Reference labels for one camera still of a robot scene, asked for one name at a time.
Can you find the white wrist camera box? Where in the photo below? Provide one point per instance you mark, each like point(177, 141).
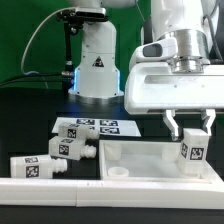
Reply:
point(154, 52)

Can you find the white sheet with tags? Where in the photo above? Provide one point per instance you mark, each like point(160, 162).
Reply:
point(104, 126)

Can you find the white square tabletop tray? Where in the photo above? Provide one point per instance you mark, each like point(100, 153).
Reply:
point(142, 161)

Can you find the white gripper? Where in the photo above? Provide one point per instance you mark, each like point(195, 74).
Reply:
point(153, 87)

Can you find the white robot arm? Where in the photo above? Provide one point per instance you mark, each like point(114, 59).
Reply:
point(193, 23)

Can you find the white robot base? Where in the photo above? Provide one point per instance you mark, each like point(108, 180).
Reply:
point(96, 79)

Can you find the white L-shaped obstacle fence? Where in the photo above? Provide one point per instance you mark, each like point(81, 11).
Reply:
point(95, 193)

